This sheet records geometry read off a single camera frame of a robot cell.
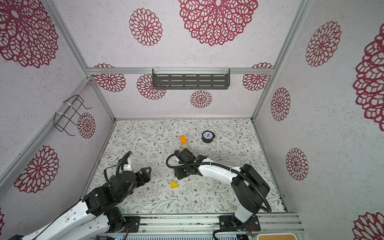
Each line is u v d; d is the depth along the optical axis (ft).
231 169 1.59
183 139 3.15
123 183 1.72
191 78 3.05
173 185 2.81
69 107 2.55
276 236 2.17
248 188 1.47
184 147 3.19
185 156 2.18
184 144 3.14
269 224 2.49
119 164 2.09
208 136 3.50
